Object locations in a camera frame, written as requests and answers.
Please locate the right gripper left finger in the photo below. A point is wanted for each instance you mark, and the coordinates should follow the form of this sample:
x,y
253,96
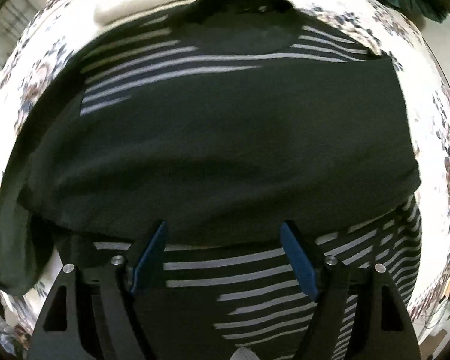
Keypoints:
x,y
89,312

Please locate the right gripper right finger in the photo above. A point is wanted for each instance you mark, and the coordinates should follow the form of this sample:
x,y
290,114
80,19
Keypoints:
x,y
359,312

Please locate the floral bed blanket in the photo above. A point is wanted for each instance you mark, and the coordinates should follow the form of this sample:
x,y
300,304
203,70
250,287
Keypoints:
x,y
63,27

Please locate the black striped sweater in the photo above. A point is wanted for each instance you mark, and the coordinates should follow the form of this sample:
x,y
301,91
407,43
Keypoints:
x,y
223,118

